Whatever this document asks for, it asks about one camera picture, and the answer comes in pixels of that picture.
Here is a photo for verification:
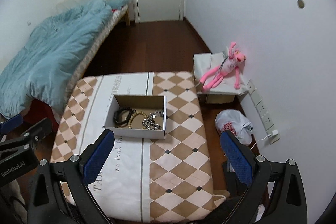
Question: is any blue blanket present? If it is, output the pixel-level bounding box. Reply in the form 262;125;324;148
0;0;130;119

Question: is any checkered brown tablecloth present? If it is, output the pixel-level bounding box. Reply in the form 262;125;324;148
50;71;228;222

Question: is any wooden bead bracelet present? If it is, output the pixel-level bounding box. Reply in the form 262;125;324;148
126;110;149;130

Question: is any black wrist band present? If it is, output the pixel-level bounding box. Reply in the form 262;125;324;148
113;107;133;127

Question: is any white cable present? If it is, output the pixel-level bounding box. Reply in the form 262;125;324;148
249;134;272;150

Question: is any white plastic bag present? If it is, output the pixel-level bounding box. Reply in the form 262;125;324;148
215;109;254;146

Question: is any bed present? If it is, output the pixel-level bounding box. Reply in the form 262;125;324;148
0;0;132;125

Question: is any pink plush toy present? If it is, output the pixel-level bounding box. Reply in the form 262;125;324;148
201;42;247;92

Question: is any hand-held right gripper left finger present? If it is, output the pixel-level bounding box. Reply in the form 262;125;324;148
28;130;116;224

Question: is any chunky silver chain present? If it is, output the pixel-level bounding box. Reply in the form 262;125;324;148
142;109;165;131

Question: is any white power strip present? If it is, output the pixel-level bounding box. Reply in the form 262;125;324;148
248;80;281;145

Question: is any white cardboard box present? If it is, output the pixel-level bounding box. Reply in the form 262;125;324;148
102;94;168;140

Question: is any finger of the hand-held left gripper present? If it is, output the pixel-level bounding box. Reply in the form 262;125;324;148
0;114;24;134
0;118;53;152

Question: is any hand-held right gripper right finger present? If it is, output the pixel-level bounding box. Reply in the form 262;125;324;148
218;131;308;224

